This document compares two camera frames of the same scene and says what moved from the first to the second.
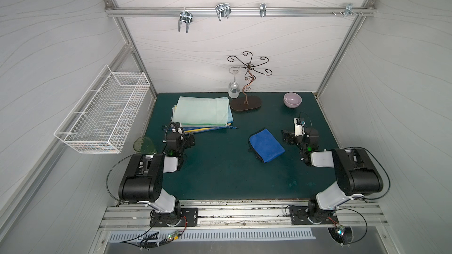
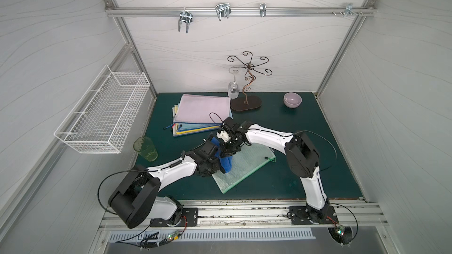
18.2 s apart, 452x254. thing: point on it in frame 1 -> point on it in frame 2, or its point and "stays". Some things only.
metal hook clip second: [223, 10] stays
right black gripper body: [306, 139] -> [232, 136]
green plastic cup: [144, 144] stays
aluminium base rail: [241, 215] stays
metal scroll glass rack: [248, 103] stays
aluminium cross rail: [241, 11] stays
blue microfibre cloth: [265, 145] -> [226, 161]
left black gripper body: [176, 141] -> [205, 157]
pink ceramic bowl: [292, 100] stays
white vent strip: [156, 236] stays
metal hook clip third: [263, 10] stays
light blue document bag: [230, 116] -> [192, 126]
